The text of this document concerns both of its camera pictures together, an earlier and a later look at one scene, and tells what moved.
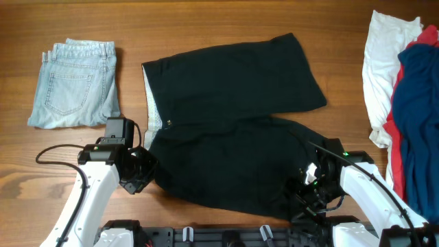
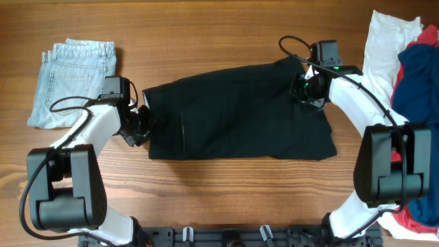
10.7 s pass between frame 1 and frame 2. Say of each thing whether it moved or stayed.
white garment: stayed
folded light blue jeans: stayed
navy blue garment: stayed
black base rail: stayed
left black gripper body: moved
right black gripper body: moved
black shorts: moved
